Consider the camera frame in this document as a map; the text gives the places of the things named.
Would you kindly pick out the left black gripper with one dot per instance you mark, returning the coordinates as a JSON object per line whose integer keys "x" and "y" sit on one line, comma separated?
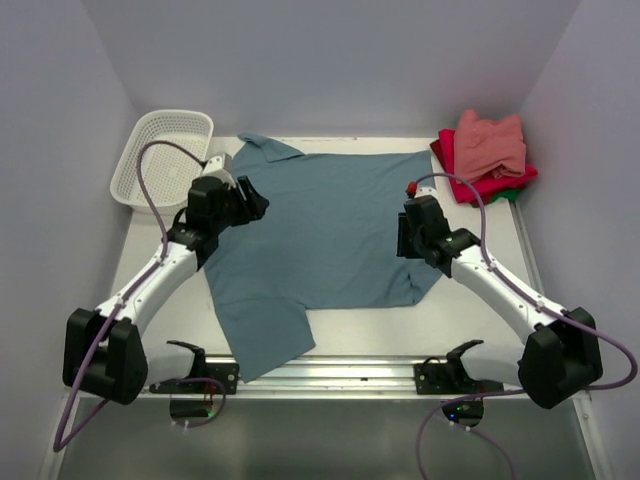
{"x": 251, "y": 207}

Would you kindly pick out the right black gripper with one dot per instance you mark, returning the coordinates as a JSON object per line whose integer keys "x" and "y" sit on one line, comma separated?
{"x": 404, "y": 250}

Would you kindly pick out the blue-grey t shirt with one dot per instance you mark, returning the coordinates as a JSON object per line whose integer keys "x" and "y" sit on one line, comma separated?
{"x": 327, "y": 241}

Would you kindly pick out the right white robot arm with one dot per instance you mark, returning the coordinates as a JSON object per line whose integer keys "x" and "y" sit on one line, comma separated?
{"x": 558, "y": 355}

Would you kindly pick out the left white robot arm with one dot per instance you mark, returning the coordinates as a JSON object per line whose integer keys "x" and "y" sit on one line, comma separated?
{"x": 104, "y": 354}

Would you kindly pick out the white plastic basket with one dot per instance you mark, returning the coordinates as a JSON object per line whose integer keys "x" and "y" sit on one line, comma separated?
{"x": 167, "y": 172}

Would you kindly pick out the folded red shirt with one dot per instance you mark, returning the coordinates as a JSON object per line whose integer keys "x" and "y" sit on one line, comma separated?
{"x": 443, "y": 148}

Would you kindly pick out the folded green shirt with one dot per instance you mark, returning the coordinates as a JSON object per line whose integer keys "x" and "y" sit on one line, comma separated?
{"x": 510, "y": 195}

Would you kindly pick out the folded salmon pink shirt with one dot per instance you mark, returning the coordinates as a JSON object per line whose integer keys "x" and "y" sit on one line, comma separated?
{"x": 484, "y": 146}

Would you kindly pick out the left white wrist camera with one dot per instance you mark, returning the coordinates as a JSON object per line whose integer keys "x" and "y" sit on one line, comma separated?
{"x": 217, "y": 166}

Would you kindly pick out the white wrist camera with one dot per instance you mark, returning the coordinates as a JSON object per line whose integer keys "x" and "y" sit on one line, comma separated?
{"x": 217, "y": 166}
{"x": 415, "y": 190}

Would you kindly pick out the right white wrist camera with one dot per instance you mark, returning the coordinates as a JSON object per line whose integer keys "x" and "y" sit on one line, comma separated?
{"x": 415, "y": 190}

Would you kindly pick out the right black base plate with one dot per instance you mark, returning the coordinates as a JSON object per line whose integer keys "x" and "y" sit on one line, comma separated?
{"x": 430, "y": 380}

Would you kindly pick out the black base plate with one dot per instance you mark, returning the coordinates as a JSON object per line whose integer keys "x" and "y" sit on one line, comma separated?
{"x": 226, "y": 374}
{"x": 430, "y": 380}

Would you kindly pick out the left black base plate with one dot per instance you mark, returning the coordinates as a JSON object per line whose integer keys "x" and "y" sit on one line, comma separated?
{"x": 226, "y": 374}

